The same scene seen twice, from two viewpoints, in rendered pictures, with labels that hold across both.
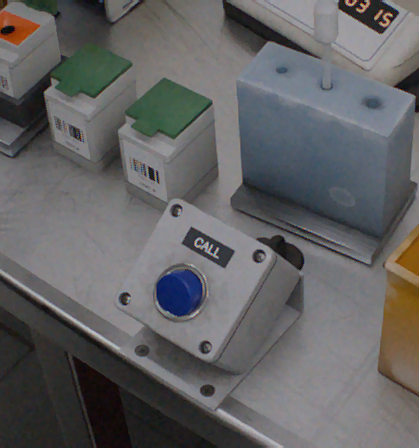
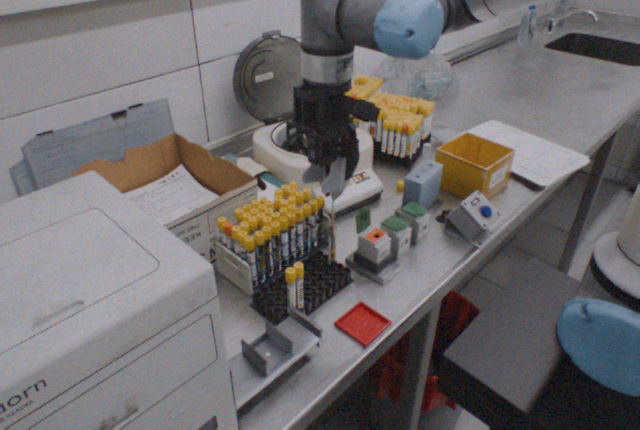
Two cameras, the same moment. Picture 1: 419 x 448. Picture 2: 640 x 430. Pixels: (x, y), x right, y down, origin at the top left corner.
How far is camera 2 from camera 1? 1.10 m
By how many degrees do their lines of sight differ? 65
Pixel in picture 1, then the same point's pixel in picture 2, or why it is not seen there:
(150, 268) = (478, 216)
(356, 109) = (433, 167)
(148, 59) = (352, 237)
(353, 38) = (369, 184)
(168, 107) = (415, 208)
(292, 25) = (356, 197)
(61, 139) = (401, 250)
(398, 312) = (486, 181)
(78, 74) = (398, 224)
